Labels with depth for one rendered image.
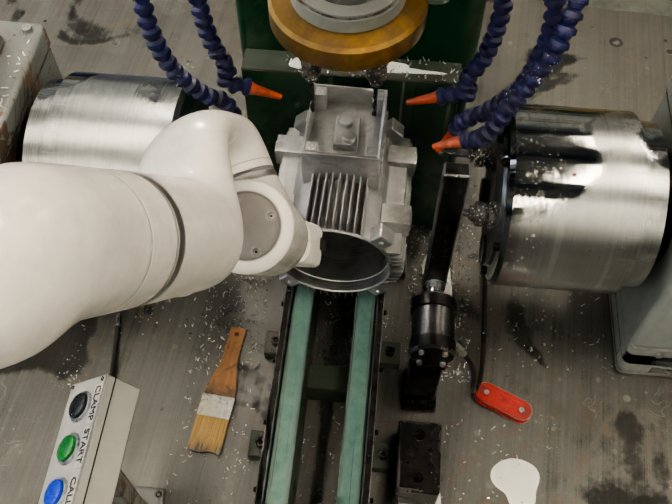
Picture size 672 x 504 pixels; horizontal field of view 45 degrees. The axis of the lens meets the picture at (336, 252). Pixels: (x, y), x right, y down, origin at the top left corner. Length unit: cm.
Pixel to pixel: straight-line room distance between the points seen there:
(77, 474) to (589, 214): 66
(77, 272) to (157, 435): 83
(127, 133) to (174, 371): 40
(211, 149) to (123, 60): 104
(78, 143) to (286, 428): 45
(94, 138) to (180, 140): 41
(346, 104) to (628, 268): 43
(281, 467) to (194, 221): 59
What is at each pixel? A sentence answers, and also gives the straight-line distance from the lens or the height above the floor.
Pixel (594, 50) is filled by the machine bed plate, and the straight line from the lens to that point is 173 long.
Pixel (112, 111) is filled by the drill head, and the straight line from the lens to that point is 109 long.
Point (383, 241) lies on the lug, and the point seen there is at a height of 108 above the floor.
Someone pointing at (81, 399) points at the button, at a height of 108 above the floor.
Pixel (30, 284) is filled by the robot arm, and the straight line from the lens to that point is 41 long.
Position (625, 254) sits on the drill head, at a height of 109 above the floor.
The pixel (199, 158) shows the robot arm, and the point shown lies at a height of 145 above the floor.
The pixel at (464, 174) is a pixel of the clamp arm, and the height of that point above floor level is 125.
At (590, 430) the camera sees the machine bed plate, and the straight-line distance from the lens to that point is 127.
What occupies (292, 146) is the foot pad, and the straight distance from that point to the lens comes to 113.
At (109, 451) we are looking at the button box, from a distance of 96.
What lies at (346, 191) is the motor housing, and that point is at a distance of 106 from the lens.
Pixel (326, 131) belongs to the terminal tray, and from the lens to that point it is 109.
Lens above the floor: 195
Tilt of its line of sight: 58 degrees down
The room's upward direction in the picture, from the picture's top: straight up
